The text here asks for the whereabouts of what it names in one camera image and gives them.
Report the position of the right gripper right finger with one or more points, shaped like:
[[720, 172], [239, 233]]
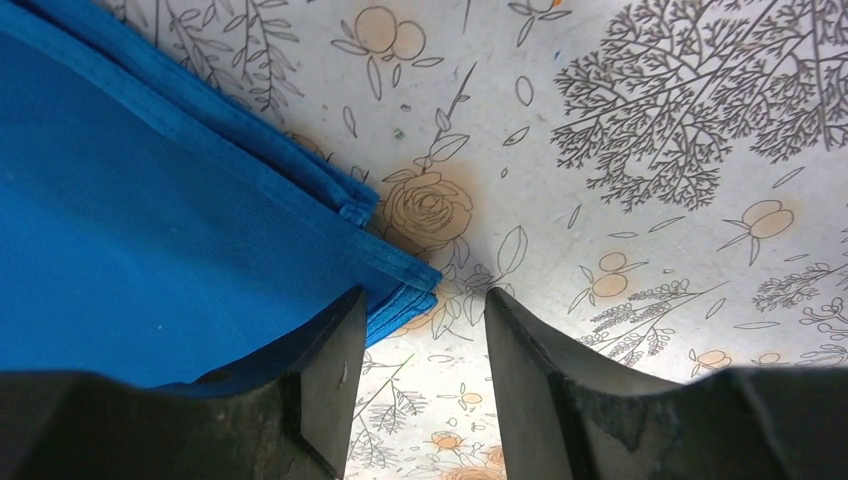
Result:
[[568, 412]]

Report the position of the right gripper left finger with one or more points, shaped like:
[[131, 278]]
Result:
[[284, 411]]

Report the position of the blue cloth napkin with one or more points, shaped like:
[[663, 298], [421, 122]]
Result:
[[152, 229]]

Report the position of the floral tablecloth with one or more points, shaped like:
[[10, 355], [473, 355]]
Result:
[[665, 181]]

